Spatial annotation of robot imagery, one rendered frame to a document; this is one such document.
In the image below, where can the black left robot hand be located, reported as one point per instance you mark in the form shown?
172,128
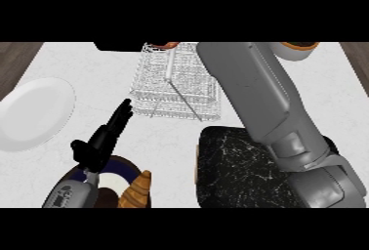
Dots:
98,146

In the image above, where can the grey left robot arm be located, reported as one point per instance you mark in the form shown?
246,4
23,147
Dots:
70,195

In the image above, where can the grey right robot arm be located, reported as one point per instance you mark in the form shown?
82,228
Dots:
259,97

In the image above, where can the black marble tray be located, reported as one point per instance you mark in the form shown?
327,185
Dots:
235,166

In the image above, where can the dark blue rimmed plate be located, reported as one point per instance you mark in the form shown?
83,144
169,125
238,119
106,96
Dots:
126,169

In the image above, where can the dark brown round pastry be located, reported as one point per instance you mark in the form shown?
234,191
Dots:
107,198

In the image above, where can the brown croissant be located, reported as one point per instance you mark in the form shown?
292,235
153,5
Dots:
137,192

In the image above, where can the white plate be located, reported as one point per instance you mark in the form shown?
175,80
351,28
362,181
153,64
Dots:
33,114

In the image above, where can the black appliance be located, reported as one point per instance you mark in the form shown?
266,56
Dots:
117,46

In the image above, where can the orange brown food item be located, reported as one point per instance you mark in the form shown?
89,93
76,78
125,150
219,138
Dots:
166,44

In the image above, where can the orange rimmed white bowl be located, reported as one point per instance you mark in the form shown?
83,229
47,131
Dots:
296,52

